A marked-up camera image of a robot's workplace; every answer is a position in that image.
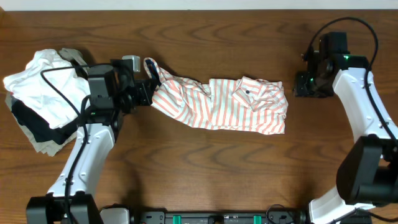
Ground white folded shirt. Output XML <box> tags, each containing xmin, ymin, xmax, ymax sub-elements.
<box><xmin>3</xmin><ymin>49</ymin><xmax>90</xmax><ymax>129</ymax></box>

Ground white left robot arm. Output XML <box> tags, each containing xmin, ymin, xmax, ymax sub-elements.
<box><xmin>26</xmin><ymin>78</ymin><xmax>158</xmax><ymax>224</ymax></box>

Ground beige folded garment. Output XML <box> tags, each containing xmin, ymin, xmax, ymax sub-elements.
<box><xmin>5</xmin><ymin>48</ymin><xmax>88</xmax><ymax>156</ymax></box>

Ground orange white striped shirt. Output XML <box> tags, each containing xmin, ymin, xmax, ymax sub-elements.
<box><xmin>144</xmin><ymin>57</ymin><xmax>289</xmax><ymax>135</ymax></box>

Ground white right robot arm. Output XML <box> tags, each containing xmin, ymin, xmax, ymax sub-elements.
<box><xmin>295</xmin><ymin>51</ymin><xmax>397</xmax><ymax>223</ymax></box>

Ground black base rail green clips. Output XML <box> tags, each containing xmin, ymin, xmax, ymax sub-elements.
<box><xmin>136</xmin><ymin>203</ymin><xmax>373</xmax><ymax>224</ymax></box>

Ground black folded garment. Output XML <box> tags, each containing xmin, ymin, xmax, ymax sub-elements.
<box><xmin>11</xmin><ymin>100</ymin><xmax>77</xmax><ymax>145</ymax></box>

